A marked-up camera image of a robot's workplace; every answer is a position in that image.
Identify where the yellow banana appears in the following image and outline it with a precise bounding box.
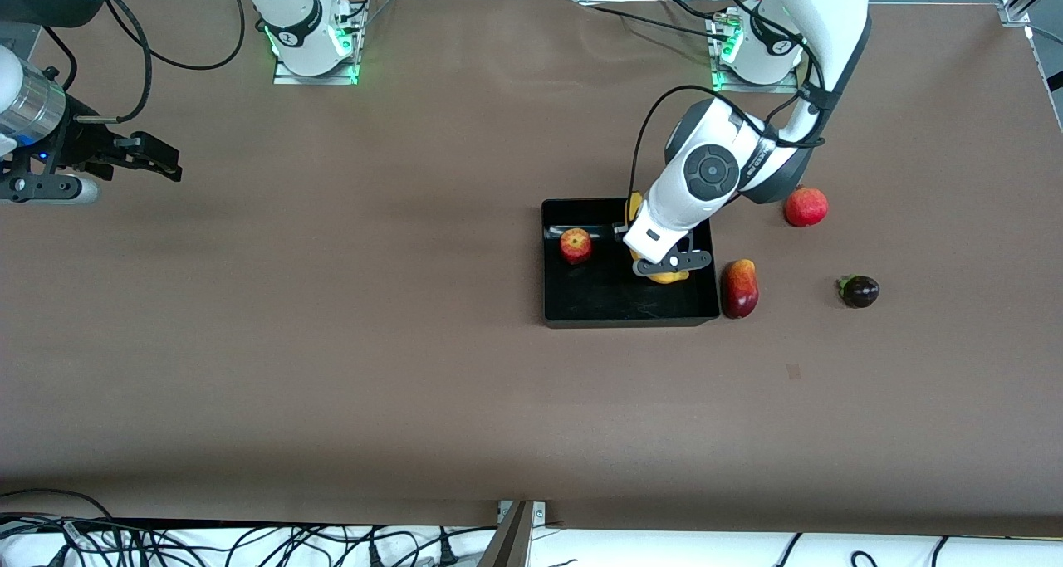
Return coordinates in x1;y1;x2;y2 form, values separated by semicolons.
625;191;692;286

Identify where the red yellow apple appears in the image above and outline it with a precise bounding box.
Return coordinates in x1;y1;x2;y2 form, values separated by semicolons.
559;227;594;265

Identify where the black plastic box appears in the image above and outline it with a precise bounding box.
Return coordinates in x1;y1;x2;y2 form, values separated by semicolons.
541;198;722;329

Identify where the red yellow mango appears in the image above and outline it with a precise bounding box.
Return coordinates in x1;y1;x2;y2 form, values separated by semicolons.
720;258;760;320

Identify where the red pomegranate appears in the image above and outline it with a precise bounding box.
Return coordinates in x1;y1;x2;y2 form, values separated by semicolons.
784;185;830;228

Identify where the dark purple eggplant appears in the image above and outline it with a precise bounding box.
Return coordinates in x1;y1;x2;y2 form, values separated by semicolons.
835;274;881;310

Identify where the brown paper table cover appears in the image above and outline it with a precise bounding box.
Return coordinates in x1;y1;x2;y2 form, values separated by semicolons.
0;0;1063;530

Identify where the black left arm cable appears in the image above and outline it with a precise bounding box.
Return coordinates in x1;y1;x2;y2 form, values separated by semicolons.
629;0;831;198

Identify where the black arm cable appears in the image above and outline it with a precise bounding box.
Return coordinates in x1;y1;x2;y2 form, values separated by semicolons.
629;0;831;198
37;0;246;126

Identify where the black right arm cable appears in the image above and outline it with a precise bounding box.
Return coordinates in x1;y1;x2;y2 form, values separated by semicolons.
37;0;246;126

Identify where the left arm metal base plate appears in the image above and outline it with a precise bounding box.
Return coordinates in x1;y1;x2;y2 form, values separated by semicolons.
710;11;801;95

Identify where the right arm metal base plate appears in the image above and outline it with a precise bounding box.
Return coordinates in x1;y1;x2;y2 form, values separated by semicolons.
272;7;366;86

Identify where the thin black cable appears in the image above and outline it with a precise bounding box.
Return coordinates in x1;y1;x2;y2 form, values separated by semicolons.
573;2;717;37

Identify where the dark camera mount post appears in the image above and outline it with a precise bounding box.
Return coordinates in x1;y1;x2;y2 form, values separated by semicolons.
478;501;536;567

